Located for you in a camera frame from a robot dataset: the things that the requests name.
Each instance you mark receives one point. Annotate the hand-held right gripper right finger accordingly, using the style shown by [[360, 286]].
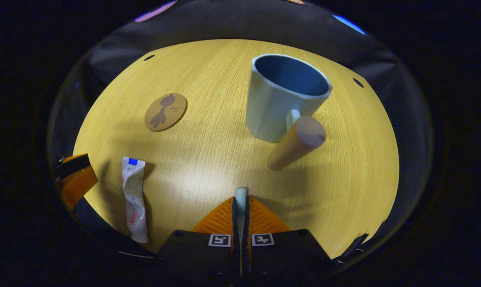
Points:
[[288, 255]]

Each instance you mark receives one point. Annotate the pale green toothbrush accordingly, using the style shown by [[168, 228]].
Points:
[[240, 199]]

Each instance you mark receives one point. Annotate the black backdrop cloth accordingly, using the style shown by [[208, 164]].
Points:
[[232, 20]]

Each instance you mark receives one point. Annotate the round brown coaster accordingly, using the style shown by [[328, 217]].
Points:
[[166, 111]]

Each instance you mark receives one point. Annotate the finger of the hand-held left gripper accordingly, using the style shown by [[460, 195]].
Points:
[[77, 181]]

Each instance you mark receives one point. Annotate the white toothpaste tube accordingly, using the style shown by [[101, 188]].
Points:
[[134, 191]]

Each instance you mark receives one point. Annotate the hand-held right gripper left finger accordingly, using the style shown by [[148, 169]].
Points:
[[200, 255]]

